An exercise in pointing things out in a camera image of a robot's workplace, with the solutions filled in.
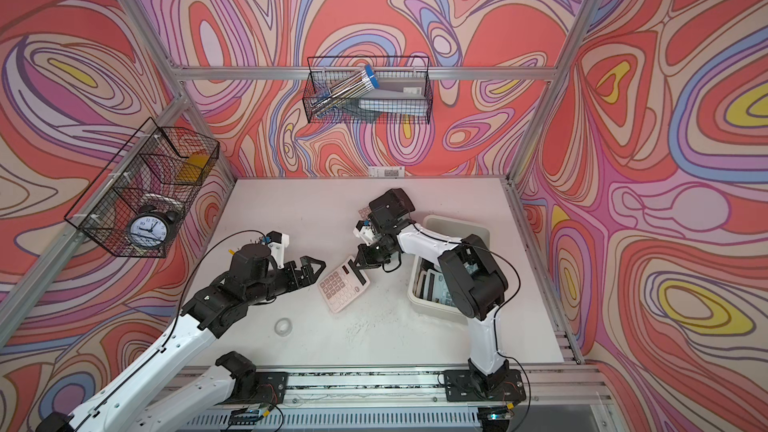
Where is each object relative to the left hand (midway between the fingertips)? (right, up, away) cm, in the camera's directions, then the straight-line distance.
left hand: (317, 269), depth 74 cm
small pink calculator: (+9, +13, +34) cm, 38 cm away
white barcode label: (+16, +30, +48) cm, 59 cm away
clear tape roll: (-12, -19, +9) cm, 24 cm away
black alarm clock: (-37, +11, -6) cm, 39 cm away
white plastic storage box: (+38, +9, +19) cm, 43 cm away
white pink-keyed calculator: (+5, -8, +14) cm, 17 cm away
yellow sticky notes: (-35, +26, +4) cm, 43 cm away
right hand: (+9, -4, +15) cm, 18 cm away
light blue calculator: (+32, -8, +10) cm, 35 cm away
